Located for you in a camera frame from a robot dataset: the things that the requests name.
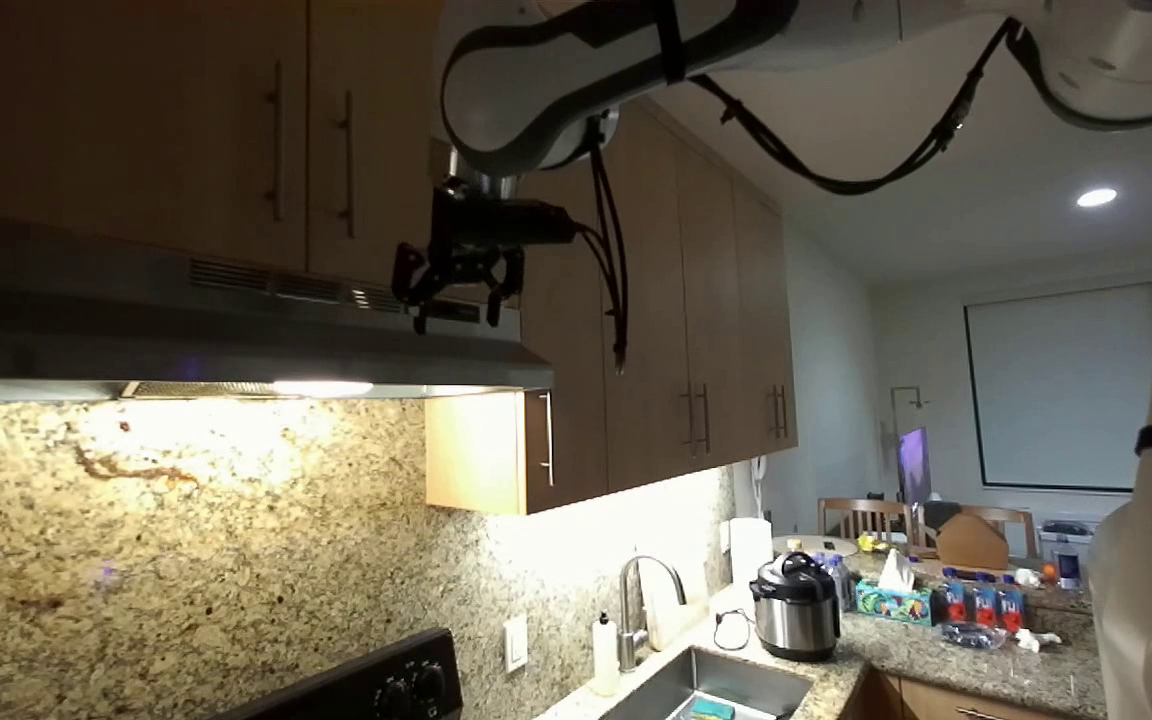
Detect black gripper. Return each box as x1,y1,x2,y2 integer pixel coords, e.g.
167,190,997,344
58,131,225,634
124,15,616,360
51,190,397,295
393,190,576,336

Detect black hood switch panel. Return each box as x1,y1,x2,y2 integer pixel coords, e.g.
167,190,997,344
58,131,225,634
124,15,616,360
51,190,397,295
186,256,485,329

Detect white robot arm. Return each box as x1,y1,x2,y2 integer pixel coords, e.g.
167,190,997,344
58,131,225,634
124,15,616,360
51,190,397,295
397,0,1152,720

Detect wooden upper cabinet right door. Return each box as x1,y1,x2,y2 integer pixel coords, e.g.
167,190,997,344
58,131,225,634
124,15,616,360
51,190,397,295
310,0,447,303

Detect wooden cabinet door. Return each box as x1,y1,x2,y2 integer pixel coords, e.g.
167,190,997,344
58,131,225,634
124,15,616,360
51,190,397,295
0,0,310,273
310,0,447,303

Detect wooden upper cabinet left door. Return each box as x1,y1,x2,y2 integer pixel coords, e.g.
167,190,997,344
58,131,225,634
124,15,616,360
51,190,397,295
0,0,310,273

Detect white soap bottle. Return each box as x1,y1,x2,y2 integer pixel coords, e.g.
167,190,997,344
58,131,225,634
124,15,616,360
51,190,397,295
594,613,619,683

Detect white paper towel roll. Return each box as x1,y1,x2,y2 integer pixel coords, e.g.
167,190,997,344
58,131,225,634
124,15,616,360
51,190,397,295
728,518,771,583

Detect silver kitchen faucet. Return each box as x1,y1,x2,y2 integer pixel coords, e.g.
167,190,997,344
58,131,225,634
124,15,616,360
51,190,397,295
616,552,689,671

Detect black stove control panel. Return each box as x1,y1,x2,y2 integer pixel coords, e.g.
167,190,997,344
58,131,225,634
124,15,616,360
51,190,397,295
218,629,465,720

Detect stainless steel range hood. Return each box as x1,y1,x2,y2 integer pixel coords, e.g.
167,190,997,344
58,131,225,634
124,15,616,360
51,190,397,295
0,219,553,399

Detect wooden chair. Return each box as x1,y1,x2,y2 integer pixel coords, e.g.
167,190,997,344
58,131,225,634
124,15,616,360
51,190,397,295
821,495,926,547

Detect stainless steel sink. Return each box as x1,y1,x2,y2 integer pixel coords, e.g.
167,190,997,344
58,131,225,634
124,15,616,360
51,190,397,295
597,648,808,720

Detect silver black pressure cooker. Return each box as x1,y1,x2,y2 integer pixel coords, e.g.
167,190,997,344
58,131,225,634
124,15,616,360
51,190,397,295
748,552,842,662

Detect tissue box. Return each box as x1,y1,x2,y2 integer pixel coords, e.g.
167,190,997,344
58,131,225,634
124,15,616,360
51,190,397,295
851,552,931,623

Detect colourful drink box pack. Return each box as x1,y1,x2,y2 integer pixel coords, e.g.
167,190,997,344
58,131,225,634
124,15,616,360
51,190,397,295
939,570,1028,636

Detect ceiling recessed light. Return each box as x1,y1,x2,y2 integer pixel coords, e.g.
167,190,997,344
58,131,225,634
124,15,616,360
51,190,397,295
1077,186,1121,212

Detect wooden side wall cabinets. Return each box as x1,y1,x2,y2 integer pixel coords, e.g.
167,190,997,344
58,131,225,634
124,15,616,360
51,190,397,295
425,103,797,518

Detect white wall outlet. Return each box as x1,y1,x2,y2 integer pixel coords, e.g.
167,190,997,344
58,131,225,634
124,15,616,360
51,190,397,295
505,618,534,671

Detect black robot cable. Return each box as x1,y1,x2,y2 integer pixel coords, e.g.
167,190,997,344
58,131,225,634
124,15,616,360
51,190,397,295
573,11,1152,374

